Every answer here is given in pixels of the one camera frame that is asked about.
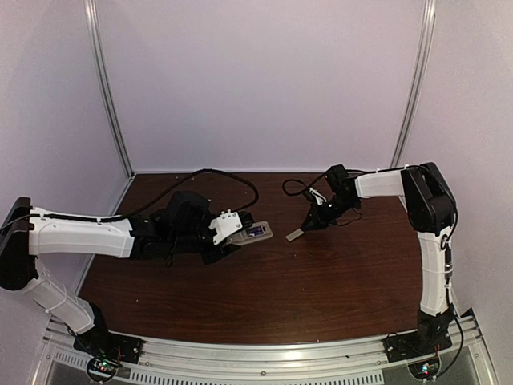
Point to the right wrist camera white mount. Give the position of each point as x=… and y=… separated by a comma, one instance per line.
x=314, y=197

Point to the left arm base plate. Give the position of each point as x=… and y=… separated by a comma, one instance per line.
x=120, y=349

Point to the right aluminium frame post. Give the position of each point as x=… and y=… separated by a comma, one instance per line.
x=426, y=36

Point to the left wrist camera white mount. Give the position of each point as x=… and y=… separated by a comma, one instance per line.
x=228, y=223

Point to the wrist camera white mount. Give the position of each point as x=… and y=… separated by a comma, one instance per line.
x=314, y=197
x=228, y=223

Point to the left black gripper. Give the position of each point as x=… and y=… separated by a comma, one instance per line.
x=209, y=257

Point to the grey battery cover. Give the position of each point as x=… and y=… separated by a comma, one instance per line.
x=294, y=235

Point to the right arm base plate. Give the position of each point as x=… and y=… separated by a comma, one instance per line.
x=412, y=345

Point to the left aluminium frame post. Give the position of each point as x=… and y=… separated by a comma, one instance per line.
x=92, y=19

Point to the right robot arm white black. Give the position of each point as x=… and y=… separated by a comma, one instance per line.
x=432, y=213

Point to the aluminium frame post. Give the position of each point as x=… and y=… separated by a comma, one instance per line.
x=92, y=19
x=426, y=36

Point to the grey remote control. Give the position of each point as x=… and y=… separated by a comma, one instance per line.
x=241, y=238

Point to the purple battery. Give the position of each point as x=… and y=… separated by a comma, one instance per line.
x=256, y=231

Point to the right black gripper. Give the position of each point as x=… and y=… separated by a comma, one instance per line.
x=319, y=220

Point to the front aluminium rail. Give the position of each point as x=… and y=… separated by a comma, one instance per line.
x=353, y=361

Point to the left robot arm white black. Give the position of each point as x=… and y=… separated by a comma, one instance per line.
x=186, y=225

